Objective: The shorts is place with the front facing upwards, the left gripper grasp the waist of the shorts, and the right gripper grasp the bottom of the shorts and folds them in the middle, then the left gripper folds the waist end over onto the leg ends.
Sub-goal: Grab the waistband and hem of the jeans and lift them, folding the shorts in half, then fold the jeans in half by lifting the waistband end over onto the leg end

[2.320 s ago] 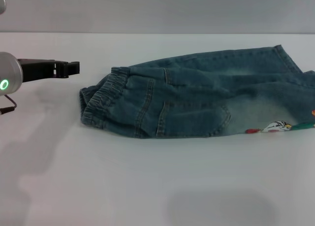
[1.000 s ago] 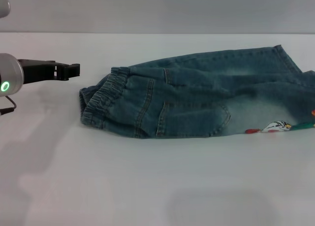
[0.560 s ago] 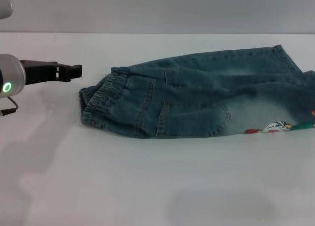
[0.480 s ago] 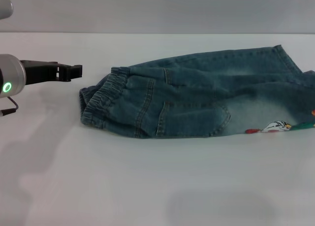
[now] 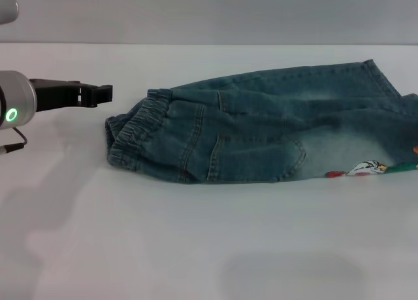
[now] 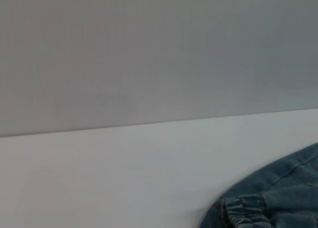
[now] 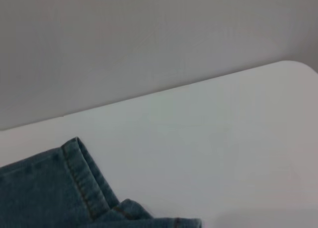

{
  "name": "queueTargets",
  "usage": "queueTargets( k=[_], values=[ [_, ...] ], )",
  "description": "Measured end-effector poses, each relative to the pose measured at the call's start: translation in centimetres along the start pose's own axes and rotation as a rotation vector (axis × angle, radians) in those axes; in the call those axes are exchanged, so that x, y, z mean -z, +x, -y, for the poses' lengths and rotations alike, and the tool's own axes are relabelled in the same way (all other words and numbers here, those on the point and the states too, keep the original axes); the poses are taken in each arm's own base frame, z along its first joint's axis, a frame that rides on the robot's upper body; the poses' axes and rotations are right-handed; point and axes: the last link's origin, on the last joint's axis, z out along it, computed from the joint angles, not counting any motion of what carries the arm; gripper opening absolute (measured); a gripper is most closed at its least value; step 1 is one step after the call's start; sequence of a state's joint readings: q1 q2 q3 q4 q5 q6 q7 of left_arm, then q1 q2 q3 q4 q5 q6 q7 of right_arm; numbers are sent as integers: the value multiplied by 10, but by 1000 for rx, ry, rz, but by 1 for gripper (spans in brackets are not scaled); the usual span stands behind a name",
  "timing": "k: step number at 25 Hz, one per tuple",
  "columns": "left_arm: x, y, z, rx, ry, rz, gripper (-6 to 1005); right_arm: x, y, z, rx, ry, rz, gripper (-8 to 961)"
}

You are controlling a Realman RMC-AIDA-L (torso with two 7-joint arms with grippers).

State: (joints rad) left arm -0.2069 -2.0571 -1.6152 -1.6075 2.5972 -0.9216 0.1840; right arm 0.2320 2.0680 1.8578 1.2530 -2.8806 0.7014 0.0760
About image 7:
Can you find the blue denim shorts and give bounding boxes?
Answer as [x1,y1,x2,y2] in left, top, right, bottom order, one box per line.
[0,136,202,228]

